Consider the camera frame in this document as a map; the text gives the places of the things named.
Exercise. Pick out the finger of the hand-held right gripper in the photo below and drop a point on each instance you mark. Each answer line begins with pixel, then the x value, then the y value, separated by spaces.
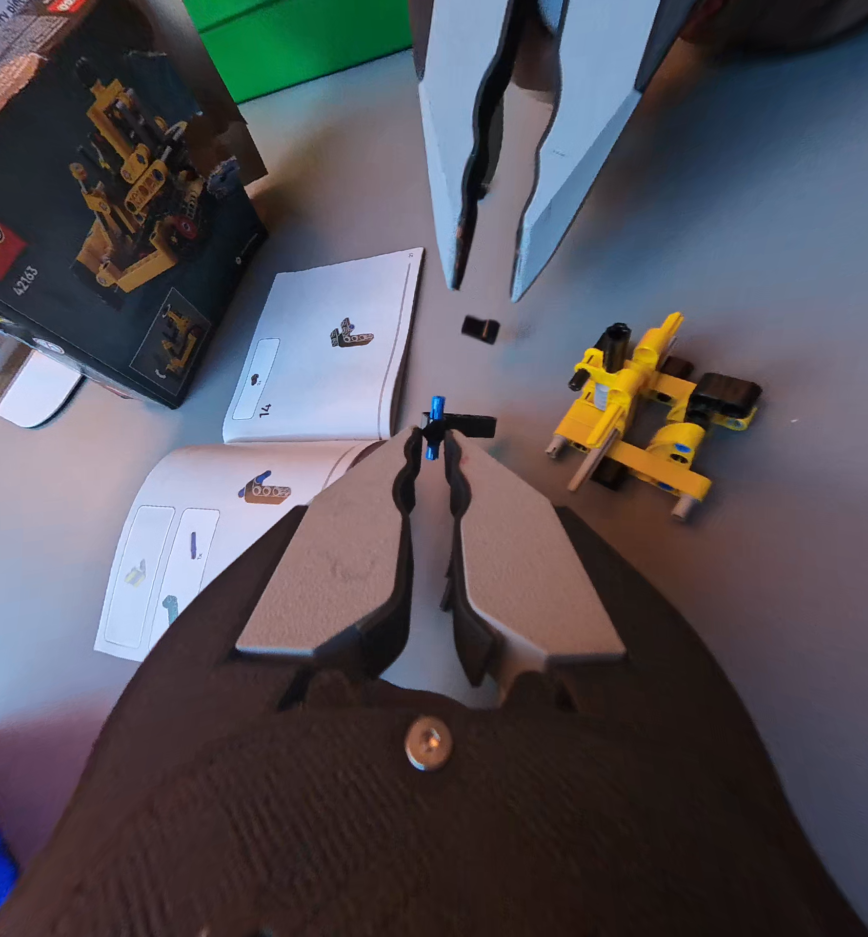
pixel 595 110
pixel 452 110

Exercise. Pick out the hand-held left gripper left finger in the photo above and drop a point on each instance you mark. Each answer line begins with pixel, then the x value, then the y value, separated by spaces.
pixel 324 571

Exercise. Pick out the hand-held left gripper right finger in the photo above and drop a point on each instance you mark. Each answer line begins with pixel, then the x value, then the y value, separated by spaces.
pixel 529 578

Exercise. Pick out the black angled lego beam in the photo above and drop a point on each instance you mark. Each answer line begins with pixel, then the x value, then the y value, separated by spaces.
pixel 474 424

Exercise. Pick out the small black lego connector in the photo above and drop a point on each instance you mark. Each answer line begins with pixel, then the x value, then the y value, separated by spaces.
pixel 480 329

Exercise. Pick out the yellow lego assembly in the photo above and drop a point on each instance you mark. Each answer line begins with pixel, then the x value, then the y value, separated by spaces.
pixel 628 380

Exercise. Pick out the black lego set box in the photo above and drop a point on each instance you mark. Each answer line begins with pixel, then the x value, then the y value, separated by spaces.
pixel 75 219

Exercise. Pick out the green box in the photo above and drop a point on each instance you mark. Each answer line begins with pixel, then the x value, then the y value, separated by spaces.
pixel 295 44

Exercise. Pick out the white instruction booklet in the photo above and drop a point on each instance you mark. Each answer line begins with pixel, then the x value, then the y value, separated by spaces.
pixel 316 366

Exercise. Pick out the white flat stand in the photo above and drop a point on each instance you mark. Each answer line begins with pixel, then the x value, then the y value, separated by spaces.
pixel 38 388

